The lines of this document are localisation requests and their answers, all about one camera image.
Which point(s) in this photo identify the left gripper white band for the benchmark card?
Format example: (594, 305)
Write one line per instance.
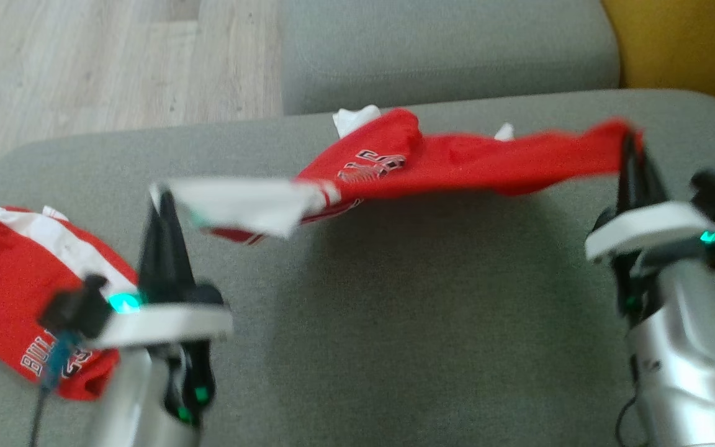
(165, 323)

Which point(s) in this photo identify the large grey sofa seat cushion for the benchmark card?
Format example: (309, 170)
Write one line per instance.
(407, 310)

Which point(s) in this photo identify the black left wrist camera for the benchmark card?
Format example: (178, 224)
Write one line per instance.
(75, 307)

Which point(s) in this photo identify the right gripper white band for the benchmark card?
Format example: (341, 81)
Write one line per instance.
(649, 226)

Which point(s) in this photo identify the yellow upholstered furniture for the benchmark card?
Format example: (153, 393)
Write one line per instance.
(686, 43)

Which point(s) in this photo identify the red shorts with white stripe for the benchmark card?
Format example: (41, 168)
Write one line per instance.
(457, 164)

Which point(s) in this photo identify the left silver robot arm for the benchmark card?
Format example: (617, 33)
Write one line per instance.
(134, 403)

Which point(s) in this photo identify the red Bulls 23 jersey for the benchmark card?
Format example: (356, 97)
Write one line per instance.
(4, 285)

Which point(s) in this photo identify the small grey sofa cushion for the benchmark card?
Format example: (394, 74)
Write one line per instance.
(444, 49)

